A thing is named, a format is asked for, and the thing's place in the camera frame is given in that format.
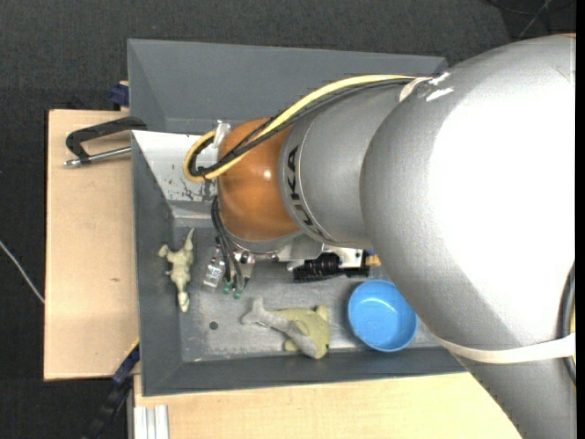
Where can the blue bowl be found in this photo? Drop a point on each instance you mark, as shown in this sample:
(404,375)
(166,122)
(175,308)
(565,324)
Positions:
(381,316)

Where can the grey and green plush dolphin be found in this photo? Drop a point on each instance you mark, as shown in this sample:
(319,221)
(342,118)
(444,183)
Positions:
(301,325)

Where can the pale cardboard board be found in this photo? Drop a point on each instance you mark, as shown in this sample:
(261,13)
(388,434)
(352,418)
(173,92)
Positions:
(87,245)

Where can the pale green toy dinosaur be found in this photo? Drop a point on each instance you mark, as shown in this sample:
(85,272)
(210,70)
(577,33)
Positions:
(181,268)

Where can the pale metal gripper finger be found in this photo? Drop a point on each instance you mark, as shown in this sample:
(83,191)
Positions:
(213,273)

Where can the grey metal bin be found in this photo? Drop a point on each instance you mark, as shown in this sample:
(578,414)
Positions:
(256,332)

